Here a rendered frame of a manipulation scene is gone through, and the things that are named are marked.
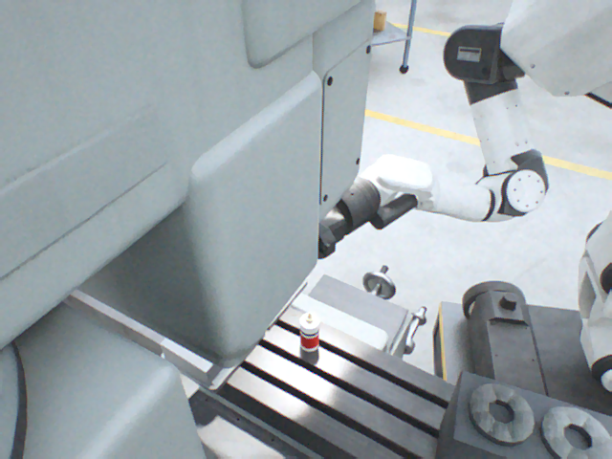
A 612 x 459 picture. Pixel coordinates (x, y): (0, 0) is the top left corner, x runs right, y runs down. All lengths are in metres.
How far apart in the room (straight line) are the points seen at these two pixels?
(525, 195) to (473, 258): 1.68
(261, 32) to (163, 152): 0.11
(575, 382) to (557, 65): 0.96
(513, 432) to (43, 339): 0.64
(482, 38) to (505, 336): 0.90
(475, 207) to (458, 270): 1.61
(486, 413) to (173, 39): 0.67
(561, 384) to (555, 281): 1.17
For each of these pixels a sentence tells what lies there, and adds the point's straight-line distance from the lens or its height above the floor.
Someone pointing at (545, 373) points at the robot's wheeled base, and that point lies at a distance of 1.57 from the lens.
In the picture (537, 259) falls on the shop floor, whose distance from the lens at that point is 2.76.
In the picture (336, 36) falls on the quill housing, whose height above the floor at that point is 1.60.
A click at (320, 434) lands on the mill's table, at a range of 0.96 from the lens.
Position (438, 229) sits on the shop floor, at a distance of 2.76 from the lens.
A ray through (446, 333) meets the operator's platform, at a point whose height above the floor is 0.40.
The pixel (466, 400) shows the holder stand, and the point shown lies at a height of 1.09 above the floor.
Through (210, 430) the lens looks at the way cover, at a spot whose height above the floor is 0.85.
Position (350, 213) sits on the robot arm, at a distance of 0.81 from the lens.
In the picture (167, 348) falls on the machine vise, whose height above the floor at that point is 0.97.
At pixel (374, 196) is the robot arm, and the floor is 1.27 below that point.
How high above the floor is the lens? 1.78
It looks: 42 degrees down
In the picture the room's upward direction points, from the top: straight up
